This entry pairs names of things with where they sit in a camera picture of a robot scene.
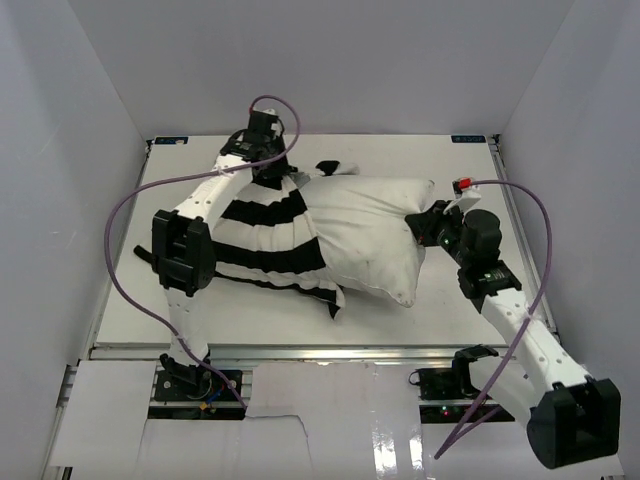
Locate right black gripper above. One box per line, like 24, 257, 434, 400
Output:
408, 201, 473, 268

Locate white pillow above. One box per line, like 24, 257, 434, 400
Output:
298, 160, 435, 308

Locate black white striped pillowcase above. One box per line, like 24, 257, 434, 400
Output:
132, 159, 361, 324

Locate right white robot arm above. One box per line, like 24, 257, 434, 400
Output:
405, 201, 621, 469

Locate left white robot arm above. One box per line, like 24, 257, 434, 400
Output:
151, 109, 289, 399

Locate right blue corner label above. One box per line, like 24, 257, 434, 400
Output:
451, 135, 486, 144

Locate blue corner label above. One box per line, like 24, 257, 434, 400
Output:
451, 135, 486, 144
153, 136, 189, 145

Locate left blue corner label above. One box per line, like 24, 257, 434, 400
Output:
153, 136, 189, 145

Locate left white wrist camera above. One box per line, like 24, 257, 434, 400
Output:
247, 108, 284, 139

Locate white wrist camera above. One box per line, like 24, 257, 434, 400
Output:
247, 108, 284, 139
444, 177, 482, 214

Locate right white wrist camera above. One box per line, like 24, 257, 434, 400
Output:
444, 177, 482, 214

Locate aluminium table frame rail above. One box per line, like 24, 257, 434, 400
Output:
487, 134, 560, 340

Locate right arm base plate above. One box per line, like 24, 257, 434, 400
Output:
408, 368, 479, 425

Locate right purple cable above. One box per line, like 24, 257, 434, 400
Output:
433, 179, 553, 459

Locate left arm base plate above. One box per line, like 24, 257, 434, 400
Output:
148, 370, 245, 421

